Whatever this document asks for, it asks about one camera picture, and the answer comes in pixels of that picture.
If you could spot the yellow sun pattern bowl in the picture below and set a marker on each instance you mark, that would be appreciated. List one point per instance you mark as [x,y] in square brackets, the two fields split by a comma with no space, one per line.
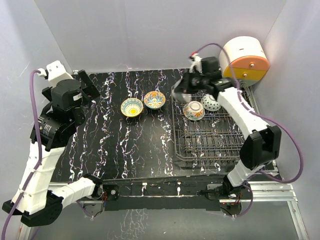
[131,107]

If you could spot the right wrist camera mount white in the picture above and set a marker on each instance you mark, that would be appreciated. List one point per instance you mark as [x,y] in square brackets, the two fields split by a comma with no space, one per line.
[196,63]

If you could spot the aluminium frame rail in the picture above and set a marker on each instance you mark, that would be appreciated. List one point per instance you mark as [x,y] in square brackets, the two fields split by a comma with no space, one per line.
[158,194]

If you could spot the orange flower leaf bowl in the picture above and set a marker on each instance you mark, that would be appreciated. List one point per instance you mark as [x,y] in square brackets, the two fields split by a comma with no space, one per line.
[193,111]

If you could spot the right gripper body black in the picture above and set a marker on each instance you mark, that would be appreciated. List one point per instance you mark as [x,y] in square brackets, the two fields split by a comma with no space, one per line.
[198,82]

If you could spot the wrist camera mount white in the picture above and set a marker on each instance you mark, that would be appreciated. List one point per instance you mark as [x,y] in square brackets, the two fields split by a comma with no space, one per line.
[54,73]
[196,63]

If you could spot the grey wire dish rack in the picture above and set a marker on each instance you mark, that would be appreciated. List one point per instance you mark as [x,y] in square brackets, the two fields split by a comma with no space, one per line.
[214,139]

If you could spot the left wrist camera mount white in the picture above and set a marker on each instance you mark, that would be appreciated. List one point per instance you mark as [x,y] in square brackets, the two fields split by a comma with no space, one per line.
[54,73]

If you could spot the white round drawer cabinet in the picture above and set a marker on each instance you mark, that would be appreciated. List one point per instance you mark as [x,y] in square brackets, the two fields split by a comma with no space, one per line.
[245,56]

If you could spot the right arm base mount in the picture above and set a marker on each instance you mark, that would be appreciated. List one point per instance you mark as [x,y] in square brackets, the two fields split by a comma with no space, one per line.
[223,191]

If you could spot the blue wave pattern bowl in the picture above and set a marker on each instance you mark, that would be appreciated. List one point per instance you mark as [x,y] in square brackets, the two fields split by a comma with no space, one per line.
[209,103]

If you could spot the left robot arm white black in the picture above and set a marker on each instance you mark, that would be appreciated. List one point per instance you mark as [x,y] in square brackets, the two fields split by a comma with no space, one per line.
[34,202]

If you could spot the red rim grey pattern bowl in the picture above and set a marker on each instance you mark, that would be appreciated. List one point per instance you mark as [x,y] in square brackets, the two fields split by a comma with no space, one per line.
[182,97]

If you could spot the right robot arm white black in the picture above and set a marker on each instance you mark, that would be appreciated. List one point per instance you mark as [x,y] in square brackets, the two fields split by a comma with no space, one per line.
[261,141]

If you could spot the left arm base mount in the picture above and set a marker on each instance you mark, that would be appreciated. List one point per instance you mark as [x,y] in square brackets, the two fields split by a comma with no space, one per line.
[101,195]

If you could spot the orange blue floral bowl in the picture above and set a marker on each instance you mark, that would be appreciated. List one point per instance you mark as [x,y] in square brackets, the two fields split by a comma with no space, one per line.
[154,100]

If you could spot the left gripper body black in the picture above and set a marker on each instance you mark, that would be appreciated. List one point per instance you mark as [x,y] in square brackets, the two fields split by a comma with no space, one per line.
[81,115]

